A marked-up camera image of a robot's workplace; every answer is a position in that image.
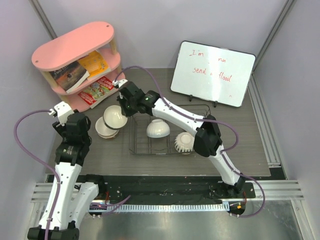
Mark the teal plaid bowl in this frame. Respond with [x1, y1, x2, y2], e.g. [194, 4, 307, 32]
[102, 105, 128, 130]

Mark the beige flower bowl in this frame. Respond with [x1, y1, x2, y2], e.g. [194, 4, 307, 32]
[95, 117, 119, 136]

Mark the red flower bowl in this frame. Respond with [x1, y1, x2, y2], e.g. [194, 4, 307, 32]
[98, 133, 117, 139]

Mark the black wire dish rack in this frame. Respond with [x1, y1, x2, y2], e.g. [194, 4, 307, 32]
[128, 104, 213, 155]

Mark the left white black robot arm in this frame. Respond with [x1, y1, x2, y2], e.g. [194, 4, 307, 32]
[27, 112, 107, 240]

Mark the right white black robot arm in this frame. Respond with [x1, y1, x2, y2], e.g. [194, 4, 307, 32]
[113, 79, 245, 198]

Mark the red colourful cover book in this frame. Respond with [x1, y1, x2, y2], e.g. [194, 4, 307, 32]
[78, 76, 117, 109]

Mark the white ribbed bowl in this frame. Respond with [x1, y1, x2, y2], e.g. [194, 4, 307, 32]
[146, 119, 171, 138]

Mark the yellow cover book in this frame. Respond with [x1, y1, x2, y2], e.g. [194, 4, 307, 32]
[77, 50, 111, 80]

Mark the dark cover book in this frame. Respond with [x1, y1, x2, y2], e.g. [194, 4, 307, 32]
[49, 61, 90, 94]

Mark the pink three-tier wooden shelf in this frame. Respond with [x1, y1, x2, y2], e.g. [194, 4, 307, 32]
[31, 21, 122, 112]

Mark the white bowl with blue stripes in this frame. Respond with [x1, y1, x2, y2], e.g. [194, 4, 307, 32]
[174, 132, 195, 154]

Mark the white whiteboard with red writing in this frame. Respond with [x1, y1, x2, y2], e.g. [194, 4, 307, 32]
[170, 41, 256, 108]

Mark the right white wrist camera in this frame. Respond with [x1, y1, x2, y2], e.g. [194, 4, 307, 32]
[112, 79, 128, 89]

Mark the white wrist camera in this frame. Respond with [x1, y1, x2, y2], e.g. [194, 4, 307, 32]
[112, 79, 128, 89]
[48, 101, 75, 126]

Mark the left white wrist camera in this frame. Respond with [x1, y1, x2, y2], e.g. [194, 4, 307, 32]
[48, 101, 75, 126]

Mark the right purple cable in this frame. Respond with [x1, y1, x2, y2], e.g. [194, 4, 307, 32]
[113, 65, 266, 219]

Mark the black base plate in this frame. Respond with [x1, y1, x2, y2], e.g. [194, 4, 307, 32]
[70, 174, 256, 210]

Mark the white slotted cable duct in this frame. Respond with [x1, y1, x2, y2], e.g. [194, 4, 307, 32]
[88, 202, 230, 214]

